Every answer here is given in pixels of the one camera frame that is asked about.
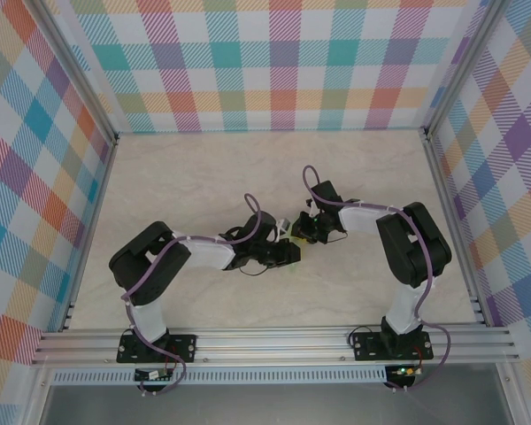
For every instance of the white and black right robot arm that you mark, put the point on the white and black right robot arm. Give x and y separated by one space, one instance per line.
358 219

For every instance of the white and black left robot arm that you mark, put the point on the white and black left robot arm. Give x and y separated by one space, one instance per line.
208 252

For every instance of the grey metal panel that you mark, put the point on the grey metal panel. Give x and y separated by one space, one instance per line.
270 405

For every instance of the circuit board with green light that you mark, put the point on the circuit board with green light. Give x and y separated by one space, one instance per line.
405 371

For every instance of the black circuit board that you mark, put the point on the black circuit board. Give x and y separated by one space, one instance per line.
152 375

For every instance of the aluminium front rail beam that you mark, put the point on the aluminium front rail beam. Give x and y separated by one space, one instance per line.
270 345

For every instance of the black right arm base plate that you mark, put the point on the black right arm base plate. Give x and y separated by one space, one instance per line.
367 347

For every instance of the aluminium table side rail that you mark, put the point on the aluminium table side rail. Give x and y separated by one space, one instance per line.
98 199
444 199

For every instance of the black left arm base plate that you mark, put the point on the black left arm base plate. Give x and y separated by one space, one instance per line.
186 347

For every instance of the aluminium frame post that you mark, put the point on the aluminium frame post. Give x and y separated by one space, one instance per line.
462 66
77 66

